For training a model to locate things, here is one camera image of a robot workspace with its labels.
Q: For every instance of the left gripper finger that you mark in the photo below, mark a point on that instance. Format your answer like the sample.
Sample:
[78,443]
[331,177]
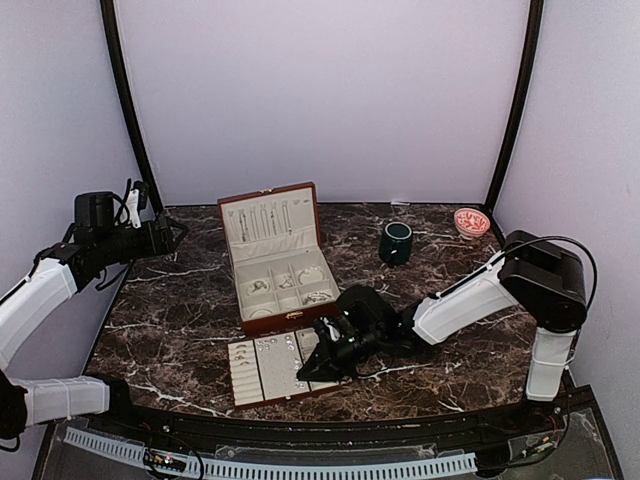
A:
[178,230]
[171,255]

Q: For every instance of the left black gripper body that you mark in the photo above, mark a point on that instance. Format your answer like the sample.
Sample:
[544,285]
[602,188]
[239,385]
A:
[149,247]

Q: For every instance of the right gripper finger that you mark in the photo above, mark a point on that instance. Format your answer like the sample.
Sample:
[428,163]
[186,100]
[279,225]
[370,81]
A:
[314,369]
[339,372]

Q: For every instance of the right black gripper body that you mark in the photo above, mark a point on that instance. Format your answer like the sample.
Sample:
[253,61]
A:
[368,342]

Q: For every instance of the red jewelry tray insert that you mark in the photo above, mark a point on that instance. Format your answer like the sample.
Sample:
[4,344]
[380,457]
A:
[264,370]

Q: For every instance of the red wooden jewelry box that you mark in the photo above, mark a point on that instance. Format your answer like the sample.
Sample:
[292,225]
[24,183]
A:
[272,235]

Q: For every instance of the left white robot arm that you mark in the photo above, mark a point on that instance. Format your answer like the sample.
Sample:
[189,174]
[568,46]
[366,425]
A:
[60,272]

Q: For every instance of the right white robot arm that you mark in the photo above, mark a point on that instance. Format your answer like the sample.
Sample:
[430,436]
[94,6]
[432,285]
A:
[535,273]

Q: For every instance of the pile of silver bangles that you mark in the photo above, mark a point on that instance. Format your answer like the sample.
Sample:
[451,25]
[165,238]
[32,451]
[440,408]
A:
[316,297]

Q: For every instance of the silver bangle with pearls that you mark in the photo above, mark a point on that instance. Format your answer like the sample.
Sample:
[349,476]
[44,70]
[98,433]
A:
[260,313]

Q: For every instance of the silver bangle with charm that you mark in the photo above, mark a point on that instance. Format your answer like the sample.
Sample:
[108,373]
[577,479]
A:
[311,275]

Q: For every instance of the dark green mug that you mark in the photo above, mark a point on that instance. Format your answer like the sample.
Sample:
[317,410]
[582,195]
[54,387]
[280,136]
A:
[396,244]

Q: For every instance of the red white patterned bowl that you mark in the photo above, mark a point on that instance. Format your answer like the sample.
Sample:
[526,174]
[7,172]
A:
[471,223]

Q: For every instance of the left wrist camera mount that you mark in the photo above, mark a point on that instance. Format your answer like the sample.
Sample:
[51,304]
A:
[100,212]

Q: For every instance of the grey slotted cable duct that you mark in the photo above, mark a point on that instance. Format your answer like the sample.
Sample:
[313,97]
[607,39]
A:
[246,463]

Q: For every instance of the left black frame post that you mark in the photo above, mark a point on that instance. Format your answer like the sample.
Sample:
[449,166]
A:
[119,70]

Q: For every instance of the black frame post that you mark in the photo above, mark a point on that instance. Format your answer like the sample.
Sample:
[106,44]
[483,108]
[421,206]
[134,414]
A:
[525,70]
[119,70]

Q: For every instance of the right black frame post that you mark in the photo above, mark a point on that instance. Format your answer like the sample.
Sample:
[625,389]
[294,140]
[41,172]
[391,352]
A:
[525,70]

